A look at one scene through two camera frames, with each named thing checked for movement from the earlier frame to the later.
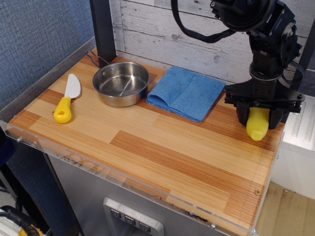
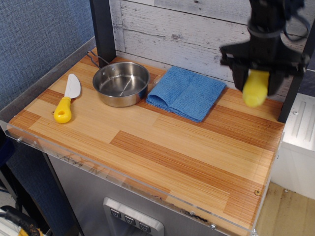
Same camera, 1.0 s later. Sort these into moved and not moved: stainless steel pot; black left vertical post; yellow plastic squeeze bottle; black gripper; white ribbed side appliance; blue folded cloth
Moved: yellow plastic squeeze bottle; black gripper
Not moved: stainless steel pot; white ribbed side appliance; blue folded cloth; black left vertical post
